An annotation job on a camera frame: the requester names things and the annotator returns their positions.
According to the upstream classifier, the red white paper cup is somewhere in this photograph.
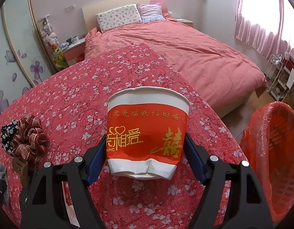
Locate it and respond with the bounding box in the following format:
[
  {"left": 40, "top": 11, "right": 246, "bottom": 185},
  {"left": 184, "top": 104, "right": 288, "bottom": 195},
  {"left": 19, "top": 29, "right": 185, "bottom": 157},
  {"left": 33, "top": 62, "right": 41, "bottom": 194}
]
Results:
[{"left": 106, "top": 86, "right": 190, "bottom": 180}]

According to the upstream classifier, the orange plastic trash basket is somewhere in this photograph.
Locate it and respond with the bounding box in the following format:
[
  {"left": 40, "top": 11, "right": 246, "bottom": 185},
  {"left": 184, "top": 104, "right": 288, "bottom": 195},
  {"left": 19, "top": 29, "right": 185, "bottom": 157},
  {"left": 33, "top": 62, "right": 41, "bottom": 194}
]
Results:
[{"left": 240, "top": 101, "right": 294, "bottom": 222}]

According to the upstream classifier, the brown striped scrunchie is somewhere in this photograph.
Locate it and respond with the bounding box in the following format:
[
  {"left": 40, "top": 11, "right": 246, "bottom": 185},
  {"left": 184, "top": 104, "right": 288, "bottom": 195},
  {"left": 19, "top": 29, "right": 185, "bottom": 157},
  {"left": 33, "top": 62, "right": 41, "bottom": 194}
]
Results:
[{"left": 13, "top": 115, "right": 50, "bottom": 165}]

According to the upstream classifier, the black floral scrunchie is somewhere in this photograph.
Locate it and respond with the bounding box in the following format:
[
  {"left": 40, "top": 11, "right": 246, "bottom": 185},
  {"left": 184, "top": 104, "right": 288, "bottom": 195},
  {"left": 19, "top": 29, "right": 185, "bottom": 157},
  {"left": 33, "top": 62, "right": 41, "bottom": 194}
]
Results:
[{"left": 0, "top": 119, "right": 18, "bottom": 157}]

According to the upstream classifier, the red floral blanket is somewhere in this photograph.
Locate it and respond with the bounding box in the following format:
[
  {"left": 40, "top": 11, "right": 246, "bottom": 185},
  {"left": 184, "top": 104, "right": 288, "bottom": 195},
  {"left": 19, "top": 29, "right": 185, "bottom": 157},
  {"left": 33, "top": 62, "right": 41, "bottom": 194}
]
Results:
[{"left": 0, "top": 44, "right": 245, "bottom": 228}]

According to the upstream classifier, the pink bed duvet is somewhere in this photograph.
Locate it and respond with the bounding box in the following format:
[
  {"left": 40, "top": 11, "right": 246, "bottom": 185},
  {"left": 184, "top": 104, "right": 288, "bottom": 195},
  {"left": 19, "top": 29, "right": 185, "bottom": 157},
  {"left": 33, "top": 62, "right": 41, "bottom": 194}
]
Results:
[{"left": 85, "top": 17, "right": 266, "bottom": 113}]

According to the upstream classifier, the green plush toy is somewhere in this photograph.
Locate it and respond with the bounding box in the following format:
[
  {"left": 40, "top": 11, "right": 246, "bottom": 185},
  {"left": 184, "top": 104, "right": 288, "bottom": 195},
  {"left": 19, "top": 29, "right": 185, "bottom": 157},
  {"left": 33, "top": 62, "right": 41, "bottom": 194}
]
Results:
[{"left": 53, "top": 47, "right": 68, "bottom": 69}]

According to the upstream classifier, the pink white nightstand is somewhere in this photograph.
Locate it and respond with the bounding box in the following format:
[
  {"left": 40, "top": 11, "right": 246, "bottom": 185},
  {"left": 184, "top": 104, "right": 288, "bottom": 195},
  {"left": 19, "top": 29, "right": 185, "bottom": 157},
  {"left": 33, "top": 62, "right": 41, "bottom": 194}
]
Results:
[{"left": 63, "top": 38, "right": 85, "bottom": 66}]

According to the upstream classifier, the floral sliding wardrobe door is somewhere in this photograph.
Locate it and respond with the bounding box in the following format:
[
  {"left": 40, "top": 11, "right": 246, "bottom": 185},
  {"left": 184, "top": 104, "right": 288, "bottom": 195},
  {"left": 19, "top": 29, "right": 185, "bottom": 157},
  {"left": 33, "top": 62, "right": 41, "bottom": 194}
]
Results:
[{"left": 0, "top": 0, "right": 56, "bottom": 115}]

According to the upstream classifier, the white mug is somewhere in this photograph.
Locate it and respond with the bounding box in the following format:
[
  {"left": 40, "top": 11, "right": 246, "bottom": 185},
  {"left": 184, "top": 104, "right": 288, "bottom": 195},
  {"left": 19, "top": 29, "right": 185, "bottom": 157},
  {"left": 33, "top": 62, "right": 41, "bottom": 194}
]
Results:
[{"left": 71, "top": 36, "right": 79, "bottom": 44}]

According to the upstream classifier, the plush toy bouquet box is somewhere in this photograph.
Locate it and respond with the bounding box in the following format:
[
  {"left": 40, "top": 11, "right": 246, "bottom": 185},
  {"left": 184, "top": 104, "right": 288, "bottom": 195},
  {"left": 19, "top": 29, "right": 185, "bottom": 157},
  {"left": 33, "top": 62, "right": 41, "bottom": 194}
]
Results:
[{"left": 37, "top": 15, "right": 59, "bottom": 49}]

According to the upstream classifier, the pink window curtain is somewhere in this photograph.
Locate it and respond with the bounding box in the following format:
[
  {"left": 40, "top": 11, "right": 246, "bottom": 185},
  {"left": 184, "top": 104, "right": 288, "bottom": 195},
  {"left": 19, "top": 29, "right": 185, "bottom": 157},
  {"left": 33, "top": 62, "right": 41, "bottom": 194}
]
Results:
[{"left": 235, "top": 0, "right": 294, "bottom": 58}]

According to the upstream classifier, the right side nightstand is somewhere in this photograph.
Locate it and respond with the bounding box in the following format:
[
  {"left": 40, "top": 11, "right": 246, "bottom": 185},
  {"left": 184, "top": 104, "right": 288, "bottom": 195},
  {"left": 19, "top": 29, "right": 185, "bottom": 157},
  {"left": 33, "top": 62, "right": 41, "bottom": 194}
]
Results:
[{"left": 176, "top": 18, "right": 194, "bottom": 27}]

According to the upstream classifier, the beige wooden headboard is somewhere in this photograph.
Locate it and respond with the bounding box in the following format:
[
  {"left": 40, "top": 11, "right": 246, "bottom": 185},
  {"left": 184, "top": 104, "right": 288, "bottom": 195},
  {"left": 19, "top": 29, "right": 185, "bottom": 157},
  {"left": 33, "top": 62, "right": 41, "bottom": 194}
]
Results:
[{"left": 82, "top": 0, "right": 168, "bottom": 32}]

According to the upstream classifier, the floral white pillow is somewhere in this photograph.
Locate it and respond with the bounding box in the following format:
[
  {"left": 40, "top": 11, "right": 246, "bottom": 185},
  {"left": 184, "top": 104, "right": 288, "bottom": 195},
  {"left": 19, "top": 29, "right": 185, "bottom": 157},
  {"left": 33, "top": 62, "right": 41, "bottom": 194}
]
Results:
[{"left": 96, "top": 4, "right": 142, "bottom": 33}]

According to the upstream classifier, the pink striped pillow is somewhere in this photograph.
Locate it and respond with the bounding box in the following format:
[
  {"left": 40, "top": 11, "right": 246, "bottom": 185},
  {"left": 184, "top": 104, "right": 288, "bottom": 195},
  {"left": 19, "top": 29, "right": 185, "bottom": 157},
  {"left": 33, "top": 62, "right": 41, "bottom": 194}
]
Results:
[{"left": 137, "top": 3, "right": 165, "bottom": 23}]

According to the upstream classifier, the white wire rack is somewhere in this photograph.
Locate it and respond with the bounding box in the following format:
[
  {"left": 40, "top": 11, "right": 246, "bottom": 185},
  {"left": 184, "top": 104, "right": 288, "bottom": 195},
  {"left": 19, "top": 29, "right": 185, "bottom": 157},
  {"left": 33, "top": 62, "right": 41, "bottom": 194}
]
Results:
[{"left": 264, "top": 52, "right": 294, "bottom": 101}]

